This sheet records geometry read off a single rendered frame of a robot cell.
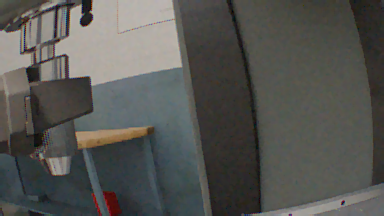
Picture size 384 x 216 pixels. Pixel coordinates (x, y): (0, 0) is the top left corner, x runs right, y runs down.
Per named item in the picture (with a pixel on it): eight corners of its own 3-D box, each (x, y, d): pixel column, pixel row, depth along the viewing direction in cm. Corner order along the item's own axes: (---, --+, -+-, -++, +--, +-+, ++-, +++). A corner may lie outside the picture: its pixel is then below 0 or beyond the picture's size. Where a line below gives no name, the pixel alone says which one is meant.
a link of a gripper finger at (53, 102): (91, 123, 46) (24, 135, 43) (86, 66, 46) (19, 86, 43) (100, 123, 45) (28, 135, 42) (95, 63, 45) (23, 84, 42)
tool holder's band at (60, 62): (48, 75, 50) (48, 62, 50) (81, 64, 47) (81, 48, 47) (12, 86, 47) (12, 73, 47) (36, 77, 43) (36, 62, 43)
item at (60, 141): (58, 150, 50) (48, 75, 50) (92, 152, 47) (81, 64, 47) (22, 157, 47) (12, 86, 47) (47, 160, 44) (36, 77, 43)
